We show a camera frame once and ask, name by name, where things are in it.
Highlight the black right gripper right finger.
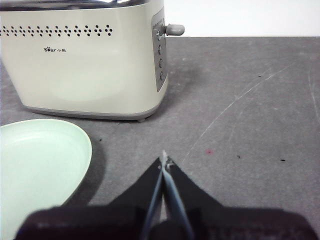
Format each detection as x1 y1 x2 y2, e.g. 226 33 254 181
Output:
162 149 226 209

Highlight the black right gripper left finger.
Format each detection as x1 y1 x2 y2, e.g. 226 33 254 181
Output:
87 157 165 209

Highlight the pale green round plate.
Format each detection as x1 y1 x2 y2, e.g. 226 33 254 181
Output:
0 118 93 240

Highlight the cream toaster with dotted vents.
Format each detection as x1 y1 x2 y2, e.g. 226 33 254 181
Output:
0 0 186 123

